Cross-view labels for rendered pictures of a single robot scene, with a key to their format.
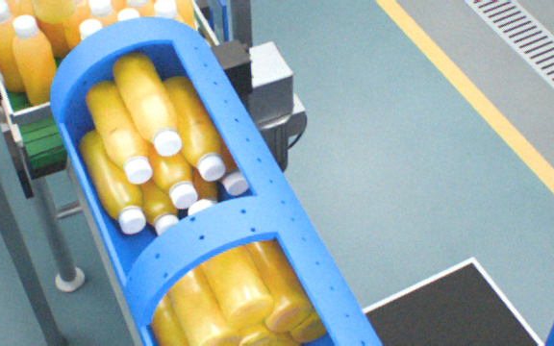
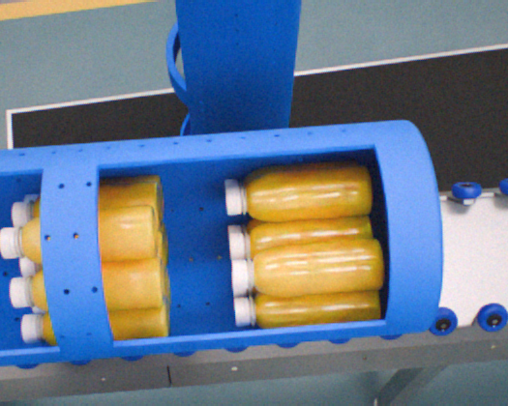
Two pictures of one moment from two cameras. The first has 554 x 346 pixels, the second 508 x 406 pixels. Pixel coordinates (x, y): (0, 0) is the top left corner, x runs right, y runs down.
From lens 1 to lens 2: 0.55 m
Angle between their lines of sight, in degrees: 37
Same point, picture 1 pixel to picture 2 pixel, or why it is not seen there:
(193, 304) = (114, 284)
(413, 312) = not seen: hidden behind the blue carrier
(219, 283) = (114, 246)
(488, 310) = (63, 123)
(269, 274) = (112, 203)
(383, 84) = not seen: outside the picture
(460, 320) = not seen: hidden behind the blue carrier
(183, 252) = (81, 261)
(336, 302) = (194, 144)
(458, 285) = (28, 134)
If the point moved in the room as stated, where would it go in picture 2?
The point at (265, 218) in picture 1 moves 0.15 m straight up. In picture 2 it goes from (77, 169) to (49, 105)
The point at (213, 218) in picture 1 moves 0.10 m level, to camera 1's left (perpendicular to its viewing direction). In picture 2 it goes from (57, 217) to (22, 295)
